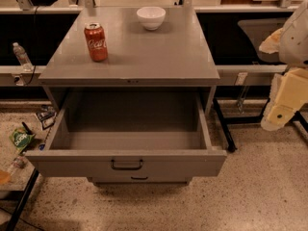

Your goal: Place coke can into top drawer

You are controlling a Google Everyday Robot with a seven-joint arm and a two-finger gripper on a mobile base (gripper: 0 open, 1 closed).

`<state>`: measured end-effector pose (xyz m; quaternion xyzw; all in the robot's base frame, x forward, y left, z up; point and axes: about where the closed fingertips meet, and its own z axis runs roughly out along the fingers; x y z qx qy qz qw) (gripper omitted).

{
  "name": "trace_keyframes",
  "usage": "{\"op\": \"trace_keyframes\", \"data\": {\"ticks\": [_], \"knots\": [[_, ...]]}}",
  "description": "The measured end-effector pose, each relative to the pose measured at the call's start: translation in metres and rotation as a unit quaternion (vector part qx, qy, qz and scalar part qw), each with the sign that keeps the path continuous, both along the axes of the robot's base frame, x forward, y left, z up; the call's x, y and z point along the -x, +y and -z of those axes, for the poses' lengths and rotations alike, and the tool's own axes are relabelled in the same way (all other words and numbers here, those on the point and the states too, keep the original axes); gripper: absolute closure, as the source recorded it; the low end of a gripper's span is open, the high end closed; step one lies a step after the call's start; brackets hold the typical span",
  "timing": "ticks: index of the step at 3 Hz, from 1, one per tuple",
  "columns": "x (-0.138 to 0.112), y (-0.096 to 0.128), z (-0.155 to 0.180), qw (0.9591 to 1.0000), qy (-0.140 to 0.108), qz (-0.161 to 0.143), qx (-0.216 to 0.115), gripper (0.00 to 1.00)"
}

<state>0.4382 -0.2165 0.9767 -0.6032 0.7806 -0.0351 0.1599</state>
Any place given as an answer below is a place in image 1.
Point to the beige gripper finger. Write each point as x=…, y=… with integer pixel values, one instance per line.
x=272, y=43
x=288, y=93

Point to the plastic bottle on floor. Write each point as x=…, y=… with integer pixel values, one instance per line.
x=18, y=163

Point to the black drawer handle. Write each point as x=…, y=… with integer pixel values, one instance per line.
x=129, y=166

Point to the black stand leg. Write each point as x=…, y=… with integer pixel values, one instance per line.
x=22, y=201

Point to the green snack bag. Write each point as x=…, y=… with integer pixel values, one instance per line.
x=21, y=138

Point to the dark snack packet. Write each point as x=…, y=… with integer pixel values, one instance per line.
x=46, y=116

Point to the lower drawer with handle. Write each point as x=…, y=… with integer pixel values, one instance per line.
x=140, y=180

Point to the black table leg frame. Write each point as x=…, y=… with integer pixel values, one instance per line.
x=226, y=121

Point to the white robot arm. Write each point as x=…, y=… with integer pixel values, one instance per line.
x=294, y=39

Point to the grey metal cabinet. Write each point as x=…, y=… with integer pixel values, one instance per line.
x=174, y=57

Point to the white ceramic bowl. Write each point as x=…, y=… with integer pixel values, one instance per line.
x=151, y=18

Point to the clear plastic water bottle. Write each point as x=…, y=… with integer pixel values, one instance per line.
x=22, y=57

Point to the dark office chair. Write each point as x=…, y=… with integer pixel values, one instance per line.
x=258, y=30

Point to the red coke can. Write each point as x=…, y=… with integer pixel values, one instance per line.
x=96, y=41

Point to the open grey top drawer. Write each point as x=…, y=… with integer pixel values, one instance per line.
x=167, y=130

